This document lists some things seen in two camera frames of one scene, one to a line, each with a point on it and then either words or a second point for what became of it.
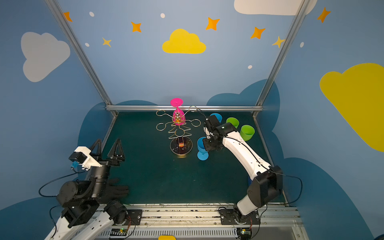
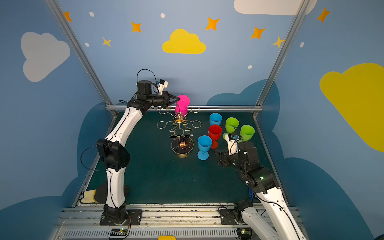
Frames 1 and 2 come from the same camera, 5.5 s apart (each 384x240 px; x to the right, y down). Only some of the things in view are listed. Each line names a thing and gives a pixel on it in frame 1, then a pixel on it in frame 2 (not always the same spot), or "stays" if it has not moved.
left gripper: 106,162 → 167,99
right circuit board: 245,233 stays
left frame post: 57,10 stays
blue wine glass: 202,154 stays
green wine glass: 234,121 stays
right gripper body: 212,141 → 223,160
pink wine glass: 178,116 → 182,105
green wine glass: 247,132 stays
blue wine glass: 218,116 stays
